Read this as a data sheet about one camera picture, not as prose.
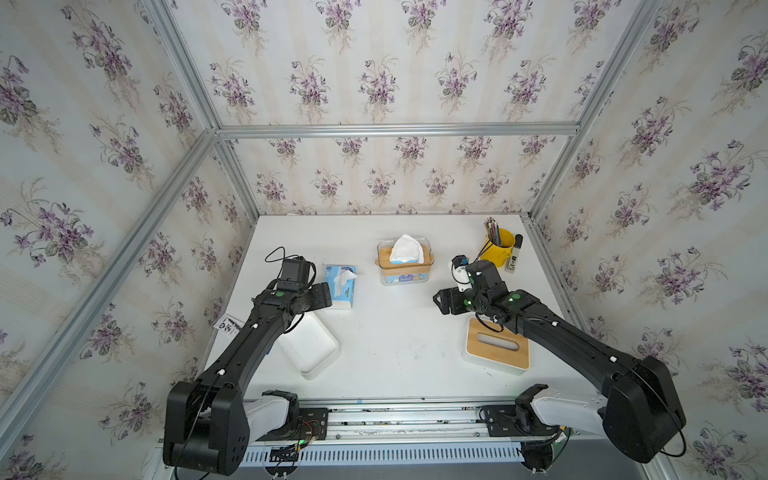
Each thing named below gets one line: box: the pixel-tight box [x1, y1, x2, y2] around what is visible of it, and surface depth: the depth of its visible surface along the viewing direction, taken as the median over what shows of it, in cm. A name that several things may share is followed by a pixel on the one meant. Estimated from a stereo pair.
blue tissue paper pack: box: [390, 234, 424, 264], surface depth 98 cm
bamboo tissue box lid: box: [378, 245, 432, 275], surface depth 98 cm
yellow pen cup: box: [480, 228, 515, 268], surface depth 102 cm
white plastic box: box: [277, 312, 341, 380], surface depth 88 cm
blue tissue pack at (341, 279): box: [324, 264, 358, 309], surface depth 94 cm
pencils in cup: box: [484, 216, 500, 246], surface depth 98 cm
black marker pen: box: [505, 234, 523, 274], surface depth 106 cm
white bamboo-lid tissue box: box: [462, 317, 531, 376], surface depth 82 cm
